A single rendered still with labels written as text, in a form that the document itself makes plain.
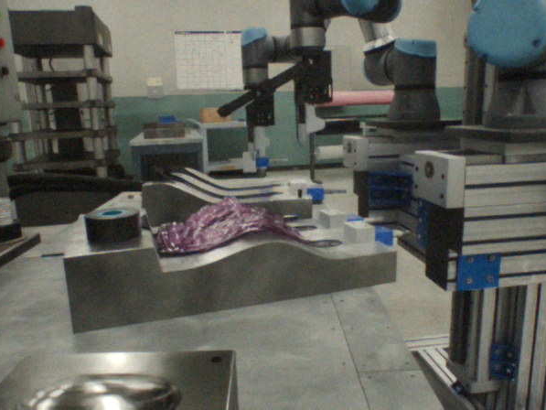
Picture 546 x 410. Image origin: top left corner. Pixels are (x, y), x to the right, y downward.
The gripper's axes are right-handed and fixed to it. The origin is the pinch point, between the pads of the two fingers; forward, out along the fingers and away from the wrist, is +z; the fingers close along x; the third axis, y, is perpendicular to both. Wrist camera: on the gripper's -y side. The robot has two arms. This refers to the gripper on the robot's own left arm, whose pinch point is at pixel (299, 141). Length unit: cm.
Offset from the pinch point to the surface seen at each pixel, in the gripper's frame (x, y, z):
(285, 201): -6.9, -3.8, 12.5
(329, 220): -20.0, 4.1, 13.6
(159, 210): -6.9, -31.8, 13.6
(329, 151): 544, 79, 59
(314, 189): -2.2, 2.9, 10.9
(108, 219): -43, -30, 6
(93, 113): 350, -176, -6
